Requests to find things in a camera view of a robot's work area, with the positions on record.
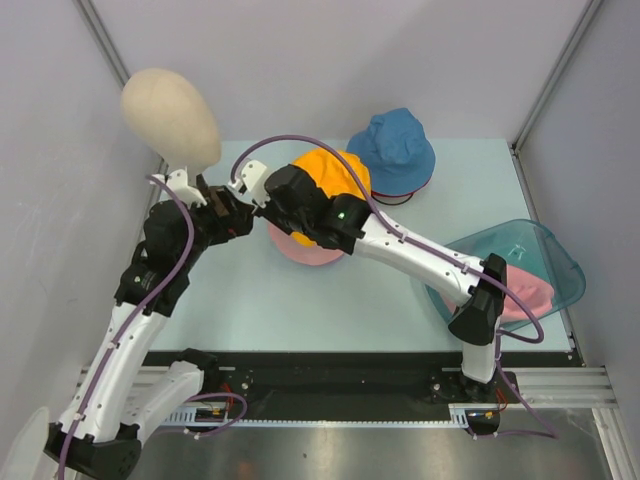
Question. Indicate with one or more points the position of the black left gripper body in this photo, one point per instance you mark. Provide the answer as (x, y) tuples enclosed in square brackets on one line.
[(211, 228)]

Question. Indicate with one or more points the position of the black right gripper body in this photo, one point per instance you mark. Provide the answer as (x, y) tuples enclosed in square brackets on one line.
[(290, 223)]

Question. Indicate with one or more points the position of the yellow hat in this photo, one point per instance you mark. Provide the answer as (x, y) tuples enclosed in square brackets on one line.
[(331, 176)]

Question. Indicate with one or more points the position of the pink bucket hat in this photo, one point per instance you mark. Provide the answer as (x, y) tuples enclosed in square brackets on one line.
[(300, 249)]

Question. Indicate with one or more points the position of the red bucket hat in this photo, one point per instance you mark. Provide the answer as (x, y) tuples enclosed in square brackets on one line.
[(400, 194)]

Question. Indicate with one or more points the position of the blue hat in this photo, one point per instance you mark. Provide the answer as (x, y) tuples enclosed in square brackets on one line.
[(396, 152)]

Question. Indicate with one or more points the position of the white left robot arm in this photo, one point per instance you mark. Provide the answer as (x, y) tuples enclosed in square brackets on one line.
[(102, 432)]

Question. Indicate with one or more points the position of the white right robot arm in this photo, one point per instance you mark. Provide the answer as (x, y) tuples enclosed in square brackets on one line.
[(475, 285)]

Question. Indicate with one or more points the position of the beige mannequin head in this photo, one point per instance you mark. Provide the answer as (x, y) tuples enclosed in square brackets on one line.
[(171, 117)]

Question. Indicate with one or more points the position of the teal plastic basket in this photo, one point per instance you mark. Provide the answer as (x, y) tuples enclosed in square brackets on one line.
[(532, 247)]

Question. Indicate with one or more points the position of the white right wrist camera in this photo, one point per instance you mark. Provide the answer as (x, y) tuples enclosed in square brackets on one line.
[(250, 181)]

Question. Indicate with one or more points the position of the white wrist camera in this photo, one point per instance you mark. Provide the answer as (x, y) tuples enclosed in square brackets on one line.
[(250, 181), (177, 182)]

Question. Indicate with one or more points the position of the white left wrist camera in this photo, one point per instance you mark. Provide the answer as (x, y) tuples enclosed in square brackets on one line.
[(177, 182)]

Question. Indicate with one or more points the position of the black wire hat stand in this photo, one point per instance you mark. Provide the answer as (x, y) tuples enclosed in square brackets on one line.
[(392, 200)]

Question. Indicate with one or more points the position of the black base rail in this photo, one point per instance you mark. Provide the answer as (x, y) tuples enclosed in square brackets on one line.
[(291, 389)]

